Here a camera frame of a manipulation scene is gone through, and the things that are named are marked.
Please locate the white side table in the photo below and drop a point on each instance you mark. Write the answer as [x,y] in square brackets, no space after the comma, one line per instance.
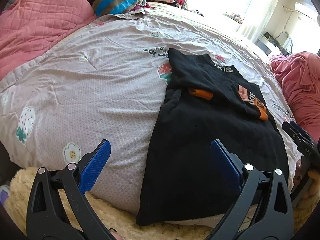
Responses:
[268,44]

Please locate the red garment behind pillow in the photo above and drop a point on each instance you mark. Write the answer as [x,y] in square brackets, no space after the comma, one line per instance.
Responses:
[145,6]

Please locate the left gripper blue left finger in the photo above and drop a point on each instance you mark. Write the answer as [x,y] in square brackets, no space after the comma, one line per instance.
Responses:
[58,208]

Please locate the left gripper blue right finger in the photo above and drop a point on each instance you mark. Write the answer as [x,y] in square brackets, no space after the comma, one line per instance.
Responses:
[263,208]

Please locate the pink quilted pillow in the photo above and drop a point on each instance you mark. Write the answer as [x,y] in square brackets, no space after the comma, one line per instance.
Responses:
[29,28]

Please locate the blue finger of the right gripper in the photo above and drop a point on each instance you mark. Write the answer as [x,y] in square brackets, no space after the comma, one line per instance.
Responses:
[298,134]

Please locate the white sheer curtain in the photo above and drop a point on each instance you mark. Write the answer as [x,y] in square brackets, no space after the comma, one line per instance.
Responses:
[256,18]

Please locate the strawberry print duvet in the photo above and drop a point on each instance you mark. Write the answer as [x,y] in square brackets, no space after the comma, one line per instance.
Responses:
[108,81]

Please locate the black sweater with orange patches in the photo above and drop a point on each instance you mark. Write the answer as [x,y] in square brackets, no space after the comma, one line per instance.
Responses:
[204,101]

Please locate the cream fluffy rug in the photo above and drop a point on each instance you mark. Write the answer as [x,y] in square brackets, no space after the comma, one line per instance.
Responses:
[124,223]

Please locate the pink crumpled blanket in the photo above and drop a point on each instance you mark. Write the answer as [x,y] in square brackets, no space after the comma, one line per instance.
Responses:
[298,76]

